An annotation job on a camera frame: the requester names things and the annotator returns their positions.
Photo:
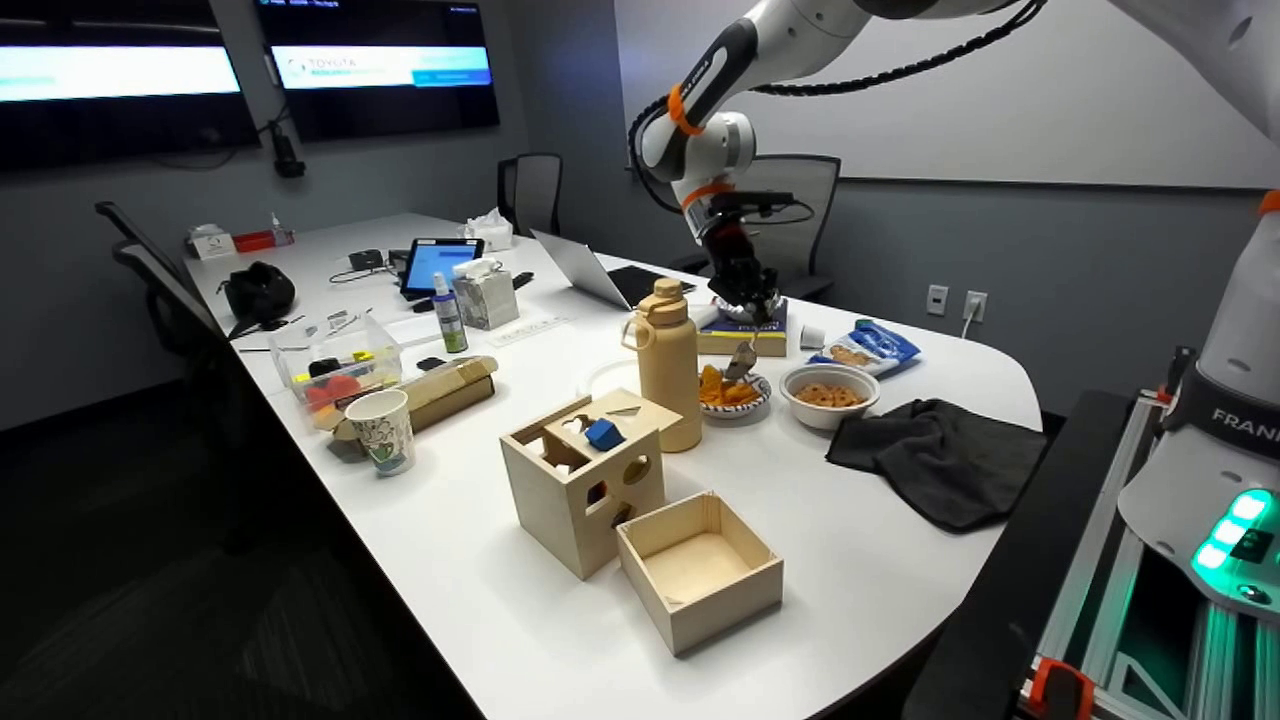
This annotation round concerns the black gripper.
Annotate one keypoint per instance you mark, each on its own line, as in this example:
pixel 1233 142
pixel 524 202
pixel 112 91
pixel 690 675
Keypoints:
pixel 739 274

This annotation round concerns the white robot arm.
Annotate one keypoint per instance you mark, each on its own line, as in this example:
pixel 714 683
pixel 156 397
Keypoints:
pixel 693 149

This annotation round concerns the robot base stand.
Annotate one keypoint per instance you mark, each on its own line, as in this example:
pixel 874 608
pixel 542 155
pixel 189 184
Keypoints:
pixel 1141 579

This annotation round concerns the black and white patterned bowl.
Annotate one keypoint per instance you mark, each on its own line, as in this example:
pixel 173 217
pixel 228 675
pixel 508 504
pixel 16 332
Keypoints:
pixel 735 400

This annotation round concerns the white bowl with snacks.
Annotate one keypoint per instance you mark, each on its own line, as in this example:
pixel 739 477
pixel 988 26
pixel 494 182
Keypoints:
pixel 828 395

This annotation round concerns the blue and yellow box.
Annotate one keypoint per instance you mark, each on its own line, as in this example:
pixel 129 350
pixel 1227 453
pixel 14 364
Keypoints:
pixel 720 332

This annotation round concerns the grey office chair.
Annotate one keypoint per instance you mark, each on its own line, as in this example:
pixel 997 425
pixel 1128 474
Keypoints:
pixel 791 251

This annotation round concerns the tan water bottle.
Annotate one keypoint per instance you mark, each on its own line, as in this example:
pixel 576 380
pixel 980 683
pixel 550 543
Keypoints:
pixel 660 338

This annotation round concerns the blue snack packet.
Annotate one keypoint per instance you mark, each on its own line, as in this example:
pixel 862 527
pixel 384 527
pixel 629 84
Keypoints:
pixel 874 350

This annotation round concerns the grey laptop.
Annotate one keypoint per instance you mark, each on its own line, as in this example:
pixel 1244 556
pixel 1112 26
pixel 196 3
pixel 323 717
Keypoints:
pixel 594 278

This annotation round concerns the blue shape block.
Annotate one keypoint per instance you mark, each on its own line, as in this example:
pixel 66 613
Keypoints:
pixel 603 432

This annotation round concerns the wooden shape sorter box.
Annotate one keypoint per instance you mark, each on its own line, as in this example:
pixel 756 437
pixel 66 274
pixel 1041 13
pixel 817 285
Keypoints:
pixel 568 494

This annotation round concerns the far black office chair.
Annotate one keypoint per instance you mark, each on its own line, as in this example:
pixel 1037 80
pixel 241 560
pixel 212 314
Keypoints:
pixel 531 191

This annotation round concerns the white tissue box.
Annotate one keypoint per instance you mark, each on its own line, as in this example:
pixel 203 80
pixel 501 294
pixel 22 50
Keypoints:
pixel 486 294

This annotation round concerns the crumpled white tissue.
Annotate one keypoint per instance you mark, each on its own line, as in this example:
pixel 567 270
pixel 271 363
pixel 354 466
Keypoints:
pixel 494 228

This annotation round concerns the open wooden box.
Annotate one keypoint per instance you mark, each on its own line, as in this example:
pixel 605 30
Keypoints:
pixel 697 570

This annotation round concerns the black cloth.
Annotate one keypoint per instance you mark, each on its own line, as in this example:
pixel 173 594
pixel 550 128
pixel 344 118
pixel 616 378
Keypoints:
pixel 951 466

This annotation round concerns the wooden rolling block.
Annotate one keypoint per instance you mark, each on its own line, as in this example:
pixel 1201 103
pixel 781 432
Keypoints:
pixel 426 400

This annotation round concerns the small green spray bottle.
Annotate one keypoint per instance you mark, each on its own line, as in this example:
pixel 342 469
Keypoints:
pixel 451 314

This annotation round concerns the tablet with blue screen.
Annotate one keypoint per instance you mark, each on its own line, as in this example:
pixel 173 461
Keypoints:
pixel 435 258

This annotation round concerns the paper cup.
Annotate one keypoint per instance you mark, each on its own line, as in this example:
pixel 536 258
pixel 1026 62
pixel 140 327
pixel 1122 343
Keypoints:
pixel 383 431

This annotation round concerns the whiteboard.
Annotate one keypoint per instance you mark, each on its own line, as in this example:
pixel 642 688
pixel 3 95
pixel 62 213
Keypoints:
pixel 1075 97

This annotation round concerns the clear plastic container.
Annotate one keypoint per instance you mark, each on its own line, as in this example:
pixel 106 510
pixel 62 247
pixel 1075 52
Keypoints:
pixel 335 363

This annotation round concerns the white red box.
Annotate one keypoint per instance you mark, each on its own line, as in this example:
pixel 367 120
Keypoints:
pixel 210 243

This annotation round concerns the left side office chair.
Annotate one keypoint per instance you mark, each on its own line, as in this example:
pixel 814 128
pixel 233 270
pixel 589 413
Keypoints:
pixel 184 331

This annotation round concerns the wall power outlet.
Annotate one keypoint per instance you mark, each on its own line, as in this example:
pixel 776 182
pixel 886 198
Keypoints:
pixel 964 304

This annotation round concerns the right wall monitor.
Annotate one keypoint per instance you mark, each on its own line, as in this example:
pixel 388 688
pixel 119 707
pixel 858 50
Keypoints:
pixel 383 67

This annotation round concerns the wall monitor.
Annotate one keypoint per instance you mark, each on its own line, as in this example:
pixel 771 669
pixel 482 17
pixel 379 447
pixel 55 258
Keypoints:
pixel 98 97
pixel 383 67

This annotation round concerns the ceiling mounted camera pole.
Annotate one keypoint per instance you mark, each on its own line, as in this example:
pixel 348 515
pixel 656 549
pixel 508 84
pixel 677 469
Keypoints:
pixel 256 84

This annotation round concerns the left wall monitor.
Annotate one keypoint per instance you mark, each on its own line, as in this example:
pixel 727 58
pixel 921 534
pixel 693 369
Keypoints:
pixel 98 97

